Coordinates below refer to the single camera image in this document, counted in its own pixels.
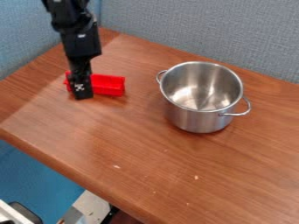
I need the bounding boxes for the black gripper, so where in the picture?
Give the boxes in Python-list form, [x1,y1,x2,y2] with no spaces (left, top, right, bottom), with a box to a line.
[42,0,102,100]

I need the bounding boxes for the stainless steel pot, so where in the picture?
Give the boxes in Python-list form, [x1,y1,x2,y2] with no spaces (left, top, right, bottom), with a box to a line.
[155,61,252,134]

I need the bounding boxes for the black chair part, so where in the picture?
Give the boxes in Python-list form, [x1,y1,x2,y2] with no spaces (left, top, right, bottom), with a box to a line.
[8,201,43,224]

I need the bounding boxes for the white table leg bracket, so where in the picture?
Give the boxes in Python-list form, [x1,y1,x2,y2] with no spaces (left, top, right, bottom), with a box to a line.
[58,191,111,224]

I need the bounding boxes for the red rectangular block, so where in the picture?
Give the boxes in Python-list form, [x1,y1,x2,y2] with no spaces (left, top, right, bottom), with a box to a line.
[63,71,126,96]

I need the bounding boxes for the white object at corner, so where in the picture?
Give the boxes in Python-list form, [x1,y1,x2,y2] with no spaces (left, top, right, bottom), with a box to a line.
[0,200,32,224]

